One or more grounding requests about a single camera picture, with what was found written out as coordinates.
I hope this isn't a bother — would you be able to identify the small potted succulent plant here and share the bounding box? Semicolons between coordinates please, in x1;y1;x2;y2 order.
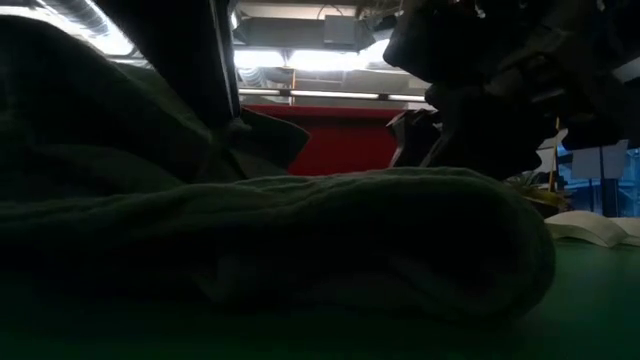
504;172;572;220

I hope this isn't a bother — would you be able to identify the pale rectangular panel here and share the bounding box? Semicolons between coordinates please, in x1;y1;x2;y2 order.
571;139;630;180

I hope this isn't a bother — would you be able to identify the dark green garment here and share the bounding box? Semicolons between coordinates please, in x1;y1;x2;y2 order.
0;14;557;324

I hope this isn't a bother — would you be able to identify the white canvas tote bag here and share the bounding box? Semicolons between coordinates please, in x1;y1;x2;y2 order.
543;209;640;249

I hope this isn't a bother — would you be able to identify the red plastic laundry bin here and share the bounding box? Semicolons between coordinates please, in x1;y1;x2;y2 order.
243;103;437;177

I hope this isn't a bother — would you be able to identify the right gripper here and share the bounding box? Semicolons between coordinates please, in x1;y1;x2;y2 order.
382;0;631;182

